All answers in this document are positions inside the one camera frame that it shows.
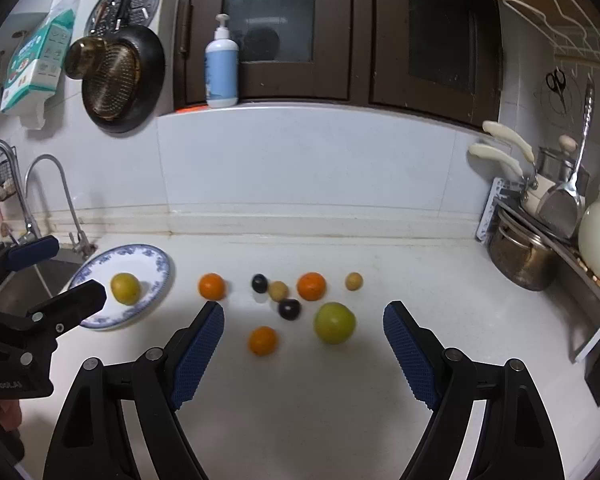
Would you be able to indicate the small tan pear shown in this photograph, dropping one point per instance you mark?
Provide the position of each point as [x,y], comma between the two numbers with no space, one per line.
[354,281]
[278,290]

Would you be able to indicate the blue patterned white board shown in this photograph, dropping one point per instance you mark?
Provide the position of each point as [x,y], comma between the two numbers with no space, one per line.
[490,210]

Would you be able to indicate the dark wooden window frame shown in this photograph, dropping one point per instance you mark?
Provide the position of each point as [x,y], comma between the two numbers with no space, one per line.
[360,35]

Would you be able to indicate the brass colander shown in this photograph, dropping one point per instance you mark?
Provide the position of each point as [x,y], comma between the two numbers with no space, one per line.
[115,82]

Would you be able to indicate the steel steamer plate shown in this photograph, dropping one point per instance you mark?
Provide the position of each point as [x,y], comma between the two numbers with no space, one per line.
[142,2]

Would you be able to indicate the brass ladle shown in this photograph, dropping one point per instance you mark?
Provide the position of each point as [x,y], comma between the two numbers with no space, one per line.
[82,57]

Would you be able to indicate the person's left hand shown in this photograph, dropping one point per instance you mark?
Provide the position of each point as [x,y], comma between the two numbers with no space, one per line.
[7,414]

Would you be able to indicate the orange strip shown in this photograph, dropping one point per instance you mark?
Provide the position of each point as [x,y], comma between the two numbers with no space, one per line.
[190,108]

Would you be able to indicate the thin gooseneck faucet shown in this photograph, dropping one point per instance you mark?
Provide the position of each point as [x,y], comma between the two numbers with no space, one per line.
[66,195]

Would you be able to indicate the black scissors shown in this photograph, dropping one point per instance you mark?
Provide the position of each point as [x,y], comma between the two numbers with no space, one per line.
[557,82]

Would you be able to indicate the steel stockpot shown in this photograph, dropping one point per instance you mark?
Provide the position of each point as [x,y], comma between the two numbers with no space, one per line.
[520,260]

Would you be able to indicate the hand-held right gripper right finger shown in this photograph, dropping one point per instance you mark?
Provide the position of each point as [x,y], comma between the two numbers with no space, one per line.
[410,350]

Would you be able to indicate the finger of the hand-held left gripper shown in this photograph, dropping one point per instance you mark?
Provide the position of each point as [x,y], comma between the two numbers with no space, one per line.
[32,252]
[82,300]

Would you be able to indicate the yellow citrus fruit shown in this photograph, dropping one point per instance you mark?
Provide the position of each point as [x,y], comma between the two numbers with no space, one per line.
[125,288]

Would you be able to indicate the steel sink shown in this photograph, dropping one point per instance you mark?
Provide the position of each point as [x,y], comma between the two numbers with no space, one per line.
[25,290]

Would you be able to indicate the blue patterned white plate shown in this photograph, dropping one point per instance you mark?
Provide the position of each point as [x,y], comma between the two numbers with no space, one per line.
[150,270]

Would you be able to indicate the steel pot with wooden knob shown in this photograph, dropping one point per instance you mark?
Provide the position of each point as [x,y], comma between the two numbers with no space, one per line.
[555,165]

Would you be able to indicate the tall steel faucet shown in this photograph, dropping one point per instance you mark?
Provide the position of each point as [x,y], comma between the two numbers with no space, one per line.
[2,145]

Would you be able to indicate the black wok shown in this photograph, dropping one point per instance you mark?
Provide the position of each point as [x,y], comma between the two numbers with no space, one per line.
[151,60]

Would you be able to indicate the white blue pump bottle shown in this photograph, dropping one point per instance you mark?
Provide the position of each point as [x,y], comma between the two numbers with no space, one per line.
[221,75]

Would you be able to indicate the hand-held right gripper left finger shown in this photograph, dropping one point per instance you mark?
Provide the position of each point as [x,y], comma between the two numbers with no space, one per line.
[200,345]

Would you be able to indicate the paper towel pack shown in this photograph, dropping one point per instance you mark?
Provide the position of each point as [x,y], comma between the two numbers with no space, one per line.
[35,60]

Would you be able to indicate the steel slotted spatula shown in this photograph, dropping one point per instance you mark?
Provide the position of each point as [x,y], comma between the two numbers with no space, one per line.
[562,210]

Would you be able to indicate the dark plum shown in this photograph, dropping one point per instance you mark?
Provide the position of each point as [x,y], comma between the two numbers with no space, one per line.
[259,283]
[289,309]

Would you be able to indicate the orange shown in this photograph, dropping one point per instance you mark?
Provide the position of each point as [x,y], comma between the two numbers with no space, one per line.
[312,285]
[263,341]
[212,286]

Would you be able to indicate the green apple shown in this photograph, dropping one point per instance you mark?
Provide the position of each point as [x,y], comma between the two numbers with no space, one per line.
[335,323]

